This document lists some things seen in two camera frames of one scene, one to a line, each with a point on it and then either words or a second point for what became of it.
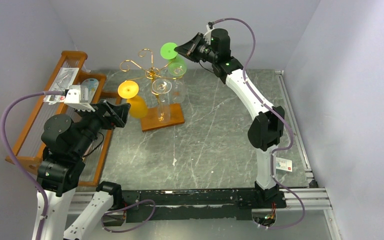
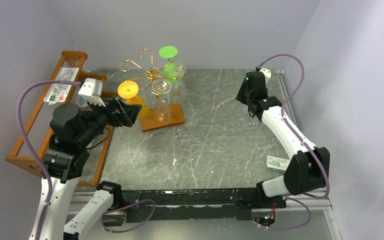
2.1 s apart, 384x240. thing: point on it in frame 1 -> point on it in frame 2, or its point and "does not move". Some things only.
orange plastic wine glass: (129, 89) does not move
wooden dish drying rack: (69, 89) does not move
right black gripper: (196, 48) -> (245, 94)
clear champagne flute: (162, 87) does not move
